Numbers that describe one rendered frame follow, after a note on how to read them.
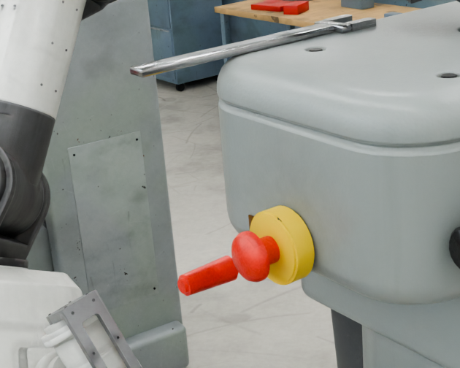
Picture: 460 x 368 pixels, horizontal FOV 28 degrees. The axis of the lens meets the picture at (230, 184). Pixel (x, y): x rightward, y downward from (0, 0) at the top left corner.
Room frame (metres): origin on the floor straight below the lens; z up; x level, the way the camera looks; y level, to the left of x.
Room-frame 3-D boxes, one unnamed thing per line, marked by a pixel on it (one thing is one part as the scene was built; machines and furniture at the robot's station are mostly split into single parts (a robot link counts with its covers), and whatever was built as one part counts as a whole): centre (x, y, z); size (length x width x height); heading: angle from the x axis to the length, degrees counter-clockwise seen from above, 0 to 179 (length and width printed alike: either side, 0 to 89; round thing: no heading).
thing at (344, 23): (0.78, -0.03, 1.89); 0.24 x 0.04 x 0.01; 124
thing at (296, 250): (0.65, -0.04, 1.76); 0.06 x 0.02 x 0.06; 34
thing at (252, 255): (0.64, -0.02, 1.76); 0.04 x 0.03 x 0.04; 34
